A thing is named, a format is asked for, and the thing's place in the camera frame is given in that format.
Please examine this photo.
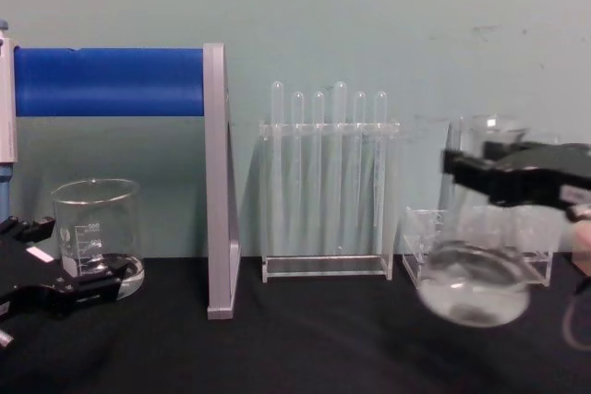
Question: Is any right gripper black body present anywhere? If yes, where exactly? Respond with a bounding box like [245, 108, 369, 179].
[505, 142, 591, 211]

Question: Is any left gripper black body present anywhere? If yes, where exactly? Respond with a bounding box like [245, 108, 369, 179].
[0, 230, 66, 303]

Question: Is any clear glass flask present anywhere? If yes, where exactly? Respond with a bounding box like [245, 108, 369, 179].
[416, 113, 533, 327]

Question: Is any clear glass beaker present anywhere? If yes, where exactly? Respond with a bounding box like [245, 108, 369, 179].
[50, 178, 146, 299]

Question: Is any clear acrylic box rack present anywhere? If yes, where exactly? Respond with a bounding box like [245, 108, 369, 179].
[400, 113, 563, 288]

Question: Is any clear test tube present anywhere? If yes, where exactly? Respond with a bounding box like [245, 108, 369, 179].
[311, 90, 325, 257]
[291, 90, 305, 257]
[271, 80, 284, 257]
[333, 80, 348, 257]
[373, 90, 388, 257]
[353, 90, 367, 257]

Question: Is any grey pipette with blue ends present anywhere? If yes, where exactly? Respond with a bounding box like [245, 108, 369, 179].
[0, 18, 18, 230]

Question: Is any grey stand with blue bar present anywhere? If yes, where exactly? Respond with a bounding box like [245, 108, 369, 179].
[12, 42, 242, 322]

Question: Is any clear acrylic test tube rack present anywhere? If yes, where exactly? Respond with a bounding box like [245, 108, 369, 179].
[258, 119, 402, 284]

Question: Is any black table cloth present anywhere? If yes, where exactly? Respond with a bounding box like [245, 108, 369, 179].
[0, 251, 591, 394]

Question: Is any thin dark cable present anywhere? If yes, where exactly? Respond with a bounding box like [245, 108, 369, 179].
[561, 290, 591, 350]

